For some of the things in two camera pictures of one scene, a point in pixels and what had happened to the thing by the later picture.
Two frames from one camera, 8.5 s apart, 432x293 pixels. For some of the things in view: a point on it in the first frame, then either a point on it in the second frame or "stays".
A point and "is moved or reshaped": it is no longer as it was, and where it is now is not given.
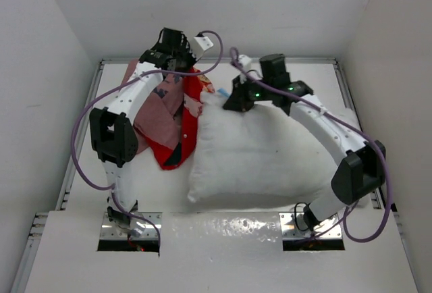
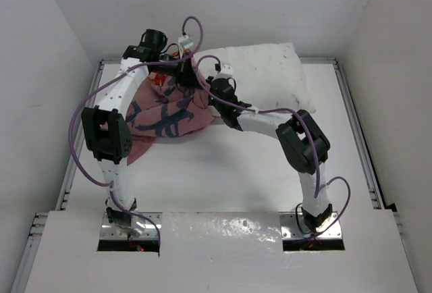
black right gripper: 238,99 to 208,80
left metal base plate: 148,226 stays
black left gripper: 186,48 to 185,75
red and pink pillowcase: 168,126 is moved or reshaped
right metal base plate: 293,226 stays
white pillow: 258,151 is moved or reshaped
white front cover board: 225,252 stays
